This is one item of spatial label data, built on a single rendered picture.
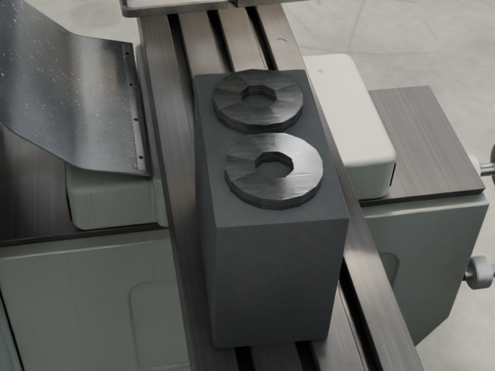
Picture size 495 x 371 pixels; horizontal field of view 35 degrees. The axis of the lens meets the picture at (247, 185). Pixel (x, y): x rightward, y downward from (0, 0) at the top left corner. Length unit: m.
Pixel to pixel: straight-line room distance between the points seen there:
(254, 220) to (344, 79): 0.69
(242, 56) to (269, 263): 0.52
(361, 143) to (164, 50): 0.33
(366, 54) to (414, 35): 0.23
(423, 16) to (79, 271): 2.21
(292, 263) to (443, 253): 0.70
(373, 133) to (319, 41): 1.75
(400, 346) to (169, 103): 0.47
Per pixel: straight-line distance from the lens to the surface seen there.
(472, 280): 1.50
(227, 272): 0.73
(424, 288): 1.48
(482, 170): 1.51
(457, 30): 3.16
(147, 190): 1.15
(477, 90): 2.88
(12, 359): 1.42
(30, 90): 1.14
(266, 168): 0.74
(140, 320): 1.39
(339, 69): 1.37
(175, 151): 1.03
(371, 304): 0.88
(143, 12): 1.28
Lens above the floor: 1.68
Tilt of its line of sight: 45 degrees down
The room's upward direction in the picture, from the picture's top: 3 degrees clockwise
